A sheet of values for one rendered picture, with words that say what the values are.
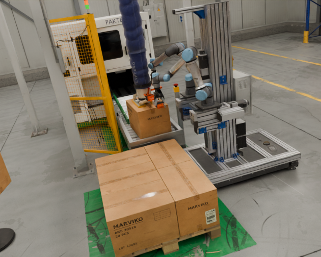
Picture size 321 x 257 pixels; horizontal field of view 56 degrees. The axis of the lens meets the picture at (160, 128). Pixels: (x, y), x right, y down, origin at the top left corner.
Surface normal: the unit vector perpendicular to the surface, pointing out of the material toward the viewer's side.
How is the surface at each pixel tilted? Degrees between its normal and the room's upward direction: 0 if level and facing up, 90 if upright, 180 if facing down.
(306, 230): 0
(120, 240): 90
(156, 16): 90
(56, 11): 90
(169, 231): 90
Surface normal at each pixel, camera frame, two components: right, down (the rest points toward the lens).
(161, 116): 0.34, 0.33
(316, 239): -0.14, -0.91
